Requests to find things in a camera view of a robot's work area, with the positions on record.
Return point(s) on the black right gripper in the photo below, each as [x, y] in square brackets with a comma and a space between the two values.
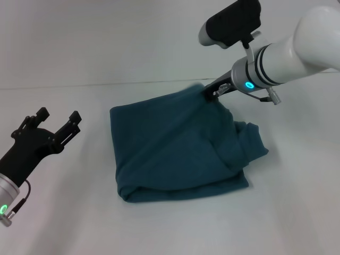
[223, 83]

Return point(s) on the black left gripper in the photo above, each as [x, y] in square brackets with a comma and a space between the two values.
[26, 151]

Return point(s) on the teal t-shirt with FREE print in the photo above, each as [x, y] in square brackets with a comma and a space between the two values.
[172, 146]

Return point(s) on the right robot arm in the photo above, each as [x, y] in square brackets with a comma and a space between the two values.
[292, 53]

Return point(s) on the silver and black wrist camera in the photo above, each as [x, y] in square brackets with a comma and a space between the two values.
[233, 21]

